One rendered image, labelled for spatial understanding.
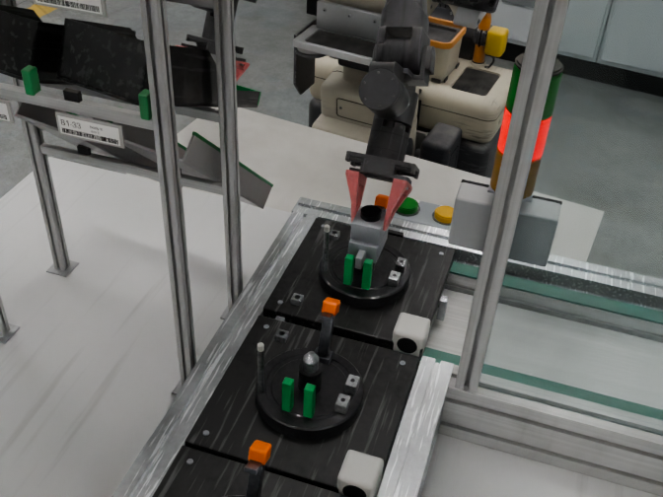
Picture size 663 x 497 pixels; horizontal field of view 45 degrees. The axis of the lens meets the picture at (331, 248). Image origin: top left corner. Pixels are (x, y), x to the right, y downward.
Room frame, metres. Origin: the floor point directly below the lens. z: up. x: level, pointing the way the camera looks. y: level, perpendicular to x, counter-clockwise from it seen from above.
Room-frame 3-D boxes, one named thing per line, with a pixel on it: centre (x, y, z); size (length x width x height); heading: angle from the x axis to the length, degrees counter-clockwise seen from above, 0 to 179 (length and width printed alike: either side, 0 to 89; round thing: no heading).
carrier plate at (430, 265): (0.93, -0.05, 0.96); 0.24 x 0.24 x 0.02; 74
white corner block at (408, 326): (0.81, -0.12, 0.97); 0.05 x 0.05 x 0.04; 74
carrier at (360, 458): (0.69, 0.02, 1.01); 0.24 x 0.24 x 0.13; 74
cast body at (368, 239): (0.93, -0.05, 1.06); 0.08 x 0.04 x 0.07; 164
